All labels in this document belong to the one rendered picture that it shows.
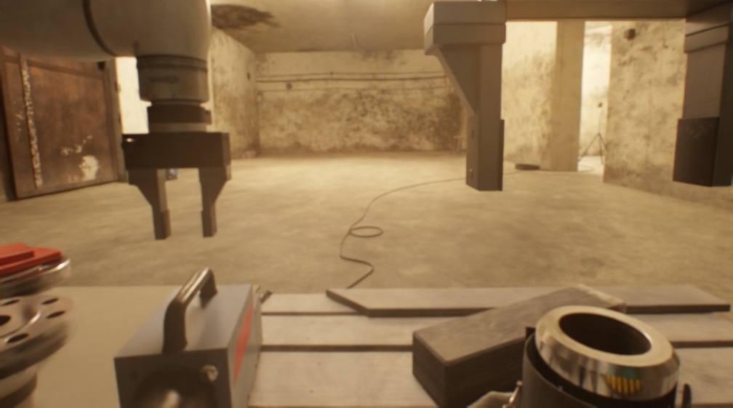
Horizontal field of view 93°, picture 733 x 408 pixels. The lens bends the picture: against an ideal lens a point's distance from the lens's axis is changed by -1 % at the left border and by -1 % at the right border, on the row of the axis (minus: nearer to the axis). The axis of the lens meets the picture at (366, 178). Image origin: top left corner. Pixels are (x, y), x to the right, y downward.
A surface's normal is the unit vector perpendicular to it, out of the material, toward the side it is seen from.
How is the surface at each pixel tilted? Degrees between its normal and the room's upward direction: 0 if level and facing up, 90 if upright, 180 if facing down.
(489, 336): 0
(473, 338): 0
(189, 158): 90
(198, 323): 0
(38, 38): 131
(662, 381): 90
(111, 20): 105
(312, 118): 90
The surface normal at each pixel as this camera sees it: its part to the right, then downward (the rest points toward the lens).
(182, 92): 0.59, 0.09
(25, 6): 0.00, 0.37
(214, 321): -0.02, -0.99
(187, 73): 0.75, 0.07
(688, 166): -1.00, 0.02
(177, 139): 0.15, 0.12
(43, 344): 0.98, 0.00
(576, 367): -0.79, 0.09
